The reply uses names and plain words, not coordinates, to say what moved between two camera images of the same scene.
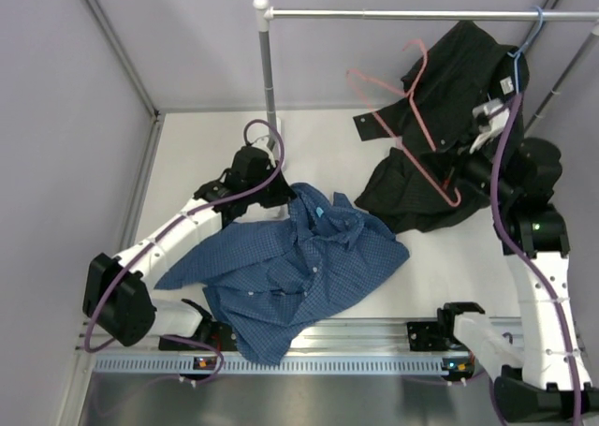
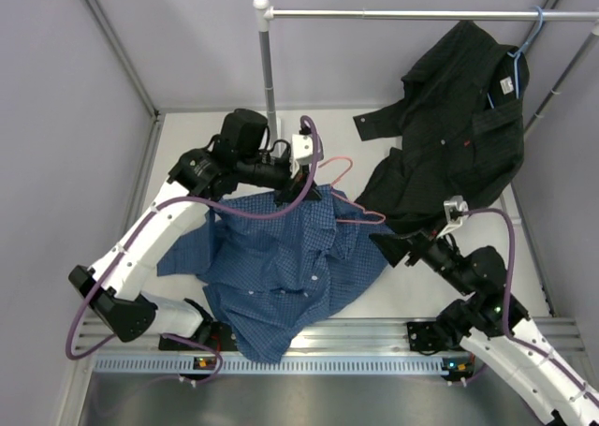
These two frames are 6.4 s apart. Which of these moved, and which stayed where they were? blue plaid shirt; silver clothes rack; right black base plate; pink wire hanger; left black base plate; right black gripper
Moved: pink wire hanger; right black gripper
Stayed: silver clothes rack; right black base plate; blue plaid shirt; left black base plate
